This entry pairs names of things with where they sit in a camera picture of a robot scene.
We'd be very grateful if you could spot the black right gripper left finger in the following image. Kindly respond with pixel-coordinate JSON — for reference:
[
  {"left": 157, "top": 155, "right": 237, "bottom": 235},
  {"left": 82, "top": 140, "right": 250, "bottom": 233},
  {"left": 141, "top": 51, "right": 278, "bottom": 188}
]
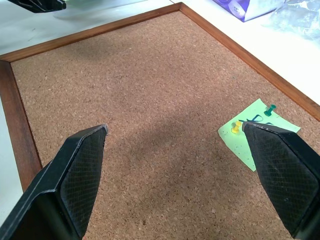
[{"left": 0, "top": 124, "right": 109, "bottom": 240}]

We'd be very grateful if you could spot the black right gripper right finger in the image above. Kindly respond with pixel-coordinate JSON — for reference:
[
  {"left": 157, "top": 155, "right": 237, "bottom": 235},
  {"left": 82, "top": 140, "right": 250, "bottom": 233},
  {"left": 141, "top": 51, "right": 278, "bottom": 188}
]
[{"left": 241, "top": 121, "right": 320, "bottom": 240}]

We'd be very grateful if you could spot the clear crumpled plastic bag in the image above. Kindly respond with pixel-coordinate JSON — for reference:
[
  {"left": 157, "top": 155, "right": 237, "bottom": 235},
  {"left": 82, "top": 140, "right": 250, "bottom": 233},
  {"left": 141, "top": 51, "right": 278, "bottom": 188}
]
[{"left": 261, "top": 0, "right": 320, "bottom": 47}]

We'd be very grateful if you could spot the purple and white box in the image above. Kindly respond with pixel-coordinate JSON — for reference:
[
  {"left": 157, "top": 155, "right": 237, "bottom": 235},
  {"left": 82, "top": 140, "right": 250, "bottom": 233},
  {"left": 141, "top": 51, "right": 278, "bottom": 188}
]
[{"left": 212, "top": 0, "right": 286, "bottom": 23}]

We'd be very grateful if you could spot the green push pin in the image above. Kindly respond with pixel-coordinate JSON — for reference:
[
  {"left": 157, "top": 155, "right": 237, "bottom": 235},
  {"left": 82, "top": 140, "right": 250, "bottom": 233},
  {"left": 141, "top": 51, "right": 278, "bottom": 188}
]
[{"left": 263, "top": 104, "right": 277, "bottom": 117}]

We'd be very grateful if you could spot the yellow push pin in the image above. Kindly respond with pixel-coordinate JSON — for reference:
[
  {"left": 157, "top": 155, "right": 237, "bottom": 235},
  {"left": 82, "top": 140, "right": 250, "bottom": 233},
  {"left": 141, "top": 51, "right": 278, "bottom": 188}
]
[{"left": 230, "top": 120, "right": 243, "bottom": 134}]

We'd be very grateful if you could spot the light green paper note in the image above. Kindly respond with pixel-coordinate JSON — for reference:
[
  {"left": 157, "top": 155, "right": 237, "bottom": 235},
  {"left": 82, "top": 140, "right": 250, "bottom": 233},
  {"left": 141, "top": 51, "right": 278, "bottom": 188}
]
[{"left": 217, "top": 98, "right": 301, "bottom": 172}]

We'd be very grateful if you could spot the cork board with wooden frame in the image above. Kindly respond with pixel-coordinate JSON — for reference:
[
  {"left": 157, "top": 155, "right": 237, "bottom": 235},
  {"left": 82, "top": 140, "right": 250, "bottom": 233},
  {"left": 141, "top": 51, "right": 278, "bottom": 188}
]
[{"left": 0, "top": 1, "right": 320, "bottom": 240}]

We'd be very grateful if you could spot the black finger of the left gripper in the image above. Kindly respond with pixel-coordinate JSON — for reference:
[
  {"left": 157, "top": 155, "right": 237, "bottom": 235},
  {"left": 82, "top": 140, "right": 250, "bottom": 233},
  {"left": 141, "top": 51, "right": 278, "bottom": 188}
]
[{"left": 7, "top": 0, "right": 67, "bottom": 14}]

